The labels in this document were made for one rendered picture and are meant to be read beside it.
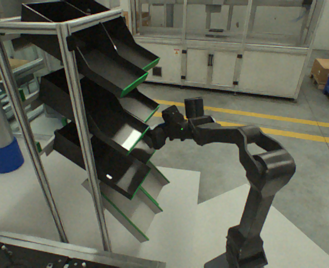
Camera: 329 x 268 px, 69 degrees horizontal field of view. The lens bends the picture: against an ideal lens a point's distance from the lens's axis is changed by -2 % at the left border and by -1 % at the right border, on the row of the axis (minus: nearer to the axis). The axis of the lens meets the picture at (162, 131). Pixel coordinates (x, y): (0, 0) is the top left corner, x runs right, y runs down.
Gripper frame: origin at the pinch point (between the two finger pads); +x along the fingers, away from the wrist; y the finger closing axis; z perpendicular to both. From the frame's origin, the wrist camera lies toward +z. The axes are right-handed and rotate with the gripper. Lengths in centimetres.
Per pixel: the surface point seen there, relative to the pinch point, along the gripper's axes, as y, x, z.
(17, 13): -24, 96, 62
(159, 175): -6.5, 8.4, -22.8
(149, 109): -0.4, 1.2, 7.5
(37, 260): 40, 28, -29
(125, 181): 18.3, 2.3, -9.8
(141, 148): 1.7, 7.0, -6.7
